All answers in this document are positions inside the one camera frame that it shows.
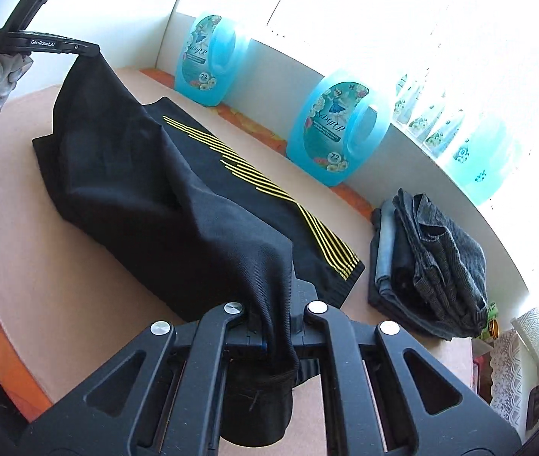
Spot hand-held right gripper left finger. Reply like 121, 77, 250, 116
20, 300, 270, 456

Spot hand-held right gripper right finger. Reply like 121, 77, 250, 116
291, 278, 522, 456

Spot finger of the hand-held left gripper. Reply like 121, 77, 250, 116
74, 42, 102, 60

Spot black pants with yellow stripes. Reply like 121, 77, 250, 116
32, 50, 366, 447

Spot folded dark pants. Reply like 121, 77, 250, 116
368, 209, 453, 340

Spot folded blue jeans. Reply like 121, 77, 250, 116
371, 199, 415, 295

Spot large blue detergent bottle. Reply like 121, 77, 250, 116
174, 12, 252, 108
286, 69, 392, 185

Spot pink mat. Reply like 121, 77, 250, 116
0, 69, 475, 407

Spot pink and navy box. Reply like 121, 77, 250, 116
471, 342, 493, 393

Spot lace-covered side table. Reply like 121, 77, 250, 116
489, 308, 539, 412

